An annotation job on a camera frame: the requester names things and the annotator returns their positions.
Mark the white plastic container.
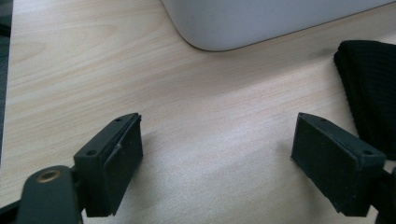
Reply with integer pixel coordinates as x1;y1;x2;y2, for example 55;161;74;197
161;0;396;52

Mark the black knitted cloth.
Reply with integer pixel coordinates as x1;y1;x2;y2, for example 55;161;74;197
332;39;396;161

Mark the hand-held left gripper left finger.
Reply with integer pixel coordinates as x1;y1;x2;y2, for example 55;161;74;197
73;112;145;218

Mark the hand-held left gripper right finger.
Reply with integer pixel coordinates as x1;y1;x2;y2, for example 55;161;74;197
290;112;388;217

